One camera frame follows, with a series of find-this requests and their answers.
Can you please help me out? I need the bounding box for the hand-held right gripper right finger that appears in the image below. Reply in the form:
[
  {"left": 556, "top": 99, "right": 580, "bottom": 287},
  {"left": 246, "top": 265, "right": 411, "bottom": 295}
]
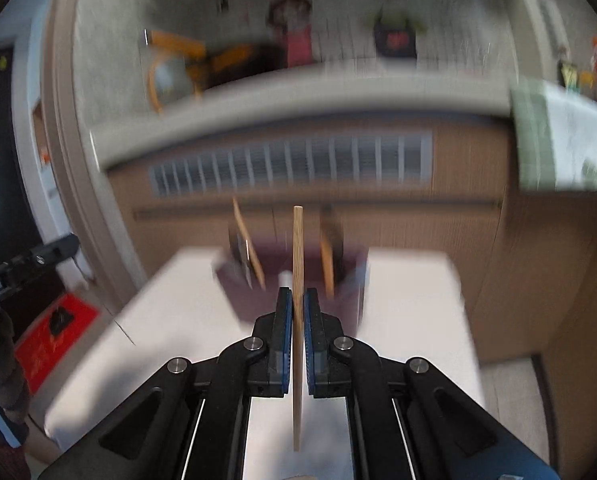
[{"left": 305, "top": 287, "right": 562, "bottom": 480}]

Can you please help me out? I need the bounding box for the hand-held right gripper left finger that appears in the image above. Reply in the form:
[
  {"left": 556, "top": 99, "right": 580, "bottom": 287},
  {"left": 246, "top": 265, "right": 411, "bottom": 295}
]
[{"left": 38, "top": 287, "right": 294, "bottom": 480}]

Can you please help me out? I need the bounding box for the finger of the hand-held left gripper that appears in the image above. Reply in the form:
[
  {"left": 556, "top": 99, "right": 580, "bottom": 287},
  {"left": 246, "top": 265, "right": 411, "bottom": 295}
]
[{"left": 6, "top": 234, "right": 80, "bottom": 278}]

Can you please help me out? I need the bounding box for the maroon plastic utensil holder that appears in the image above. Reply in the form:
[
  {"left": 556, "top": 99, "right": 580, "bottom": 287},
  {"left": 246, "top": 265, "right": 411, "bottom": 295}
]
[{"left": 213, "top": 240, "right": 369, "bottom": 326}]

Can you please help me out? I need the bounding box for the wooden chopstick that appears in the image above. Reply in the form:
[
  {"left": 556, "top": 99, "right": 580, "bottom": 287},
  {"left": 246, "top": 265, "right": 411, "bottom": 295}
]
[{"left": 291, "top": 205, "right": 305, "bottom": 453}]

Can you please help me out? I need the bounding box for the person's left hand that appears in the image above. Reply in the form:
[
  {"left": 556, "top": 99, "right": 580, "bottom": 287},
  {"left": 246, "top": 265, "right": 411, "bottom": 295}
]
[{"left": 0, "top": 305, "right": 32, "bottom": 446}]

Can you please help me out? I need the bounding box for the right wooden board in rack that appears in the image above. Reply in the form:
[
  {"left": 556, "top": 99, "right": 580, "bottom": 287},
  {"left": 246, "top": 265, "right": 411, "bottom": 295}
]
[{"left": 320, "top": 210, "right": 335, "bottom": 297}]

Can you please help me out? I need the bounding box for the wooden board in rack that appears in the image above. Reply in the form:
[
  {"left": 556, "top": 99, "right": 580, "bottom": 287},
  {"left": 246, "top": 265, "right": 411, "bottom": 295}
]
[
  {"left": 320, "top": 210, "right": 335, "bottom": 297},
  {"left": 231, "top": 197, "right": 266, "bottom": 291}
]

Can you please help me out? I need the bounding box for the left wooden board in rack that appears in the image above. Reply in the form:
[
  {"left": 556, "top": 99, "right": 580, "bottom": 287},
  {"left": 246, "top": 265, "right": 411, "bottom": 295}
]
[{"left": 231, "top": 197, "right": 266, "bottom": 291}]

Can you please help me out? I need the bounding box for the white tablecloth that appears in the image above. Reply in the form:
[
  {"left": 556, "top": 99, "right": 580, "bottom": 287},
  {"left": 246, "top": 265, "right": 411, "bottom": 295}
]
[{"left": 43, "top": 247, "right": 487, "bottom": 480}]

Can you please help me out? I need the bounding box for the long grey vent grille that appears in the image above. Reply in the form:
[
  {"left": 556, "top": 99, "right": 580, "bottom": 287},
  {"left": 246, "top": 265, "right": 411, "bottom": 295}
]
[{"left": 148, "top": 130, "right": 434, "bottom": 198}]

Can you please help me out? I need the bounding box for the green checked cloth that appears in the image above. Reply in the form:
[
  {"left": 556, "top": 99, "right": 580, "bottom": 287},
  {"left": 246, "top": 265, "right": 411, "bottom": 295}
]
[{"left": 509, "top": 80, "right": 597, "bottom": 193}]

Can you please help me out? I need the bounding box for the orange frame chair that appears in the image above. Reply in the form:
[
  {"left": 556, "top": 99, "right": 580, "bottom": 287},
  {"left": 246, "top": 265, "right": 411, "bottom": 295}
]
[{"left": 143, "top": 27, "right": 259, "bottom": 113}]

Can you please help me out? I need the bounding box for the printed wall poster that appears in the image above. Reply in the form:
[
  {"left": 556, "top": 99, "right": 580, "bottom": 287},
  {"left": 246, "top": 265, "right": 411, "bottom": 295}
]
[{"left": 208, "top": 0, "right": 519, "bottom": 76}]

